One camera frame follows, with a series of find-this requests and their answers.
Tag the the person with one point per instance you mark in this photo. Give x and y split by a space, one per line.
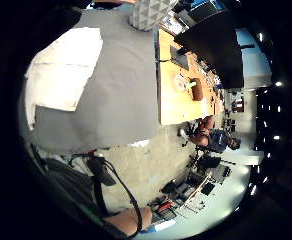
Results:
76 190

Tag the white cloth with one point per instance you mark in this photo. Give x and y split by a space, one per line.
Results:
64 68

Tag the black office chair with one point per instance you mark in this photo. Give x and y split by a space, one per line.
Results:
208 161

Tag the red tool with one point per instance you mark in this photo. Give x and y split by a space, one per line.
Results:
166 206

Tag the wooden table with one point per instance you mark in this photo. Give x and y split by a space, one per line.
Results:
172 103

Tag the white desk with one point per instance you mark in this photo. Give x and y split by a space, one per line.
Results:
216 200

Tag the red cabinet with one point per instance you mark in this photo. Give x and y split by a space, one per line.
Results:
239 105

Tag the black laptop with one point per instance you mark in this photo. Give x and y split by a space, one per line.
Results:
180 57

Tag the black monitor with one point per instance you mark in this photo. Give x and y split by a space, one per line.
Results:
216 43

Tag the brown bag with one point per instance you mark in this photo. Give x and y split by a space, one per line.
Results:
197 90

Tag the white patterned marker cube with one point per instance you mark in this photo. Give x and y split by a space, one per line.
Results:
149 14

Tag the white round plate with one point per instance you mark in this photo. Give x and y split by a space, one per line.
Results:
180 82

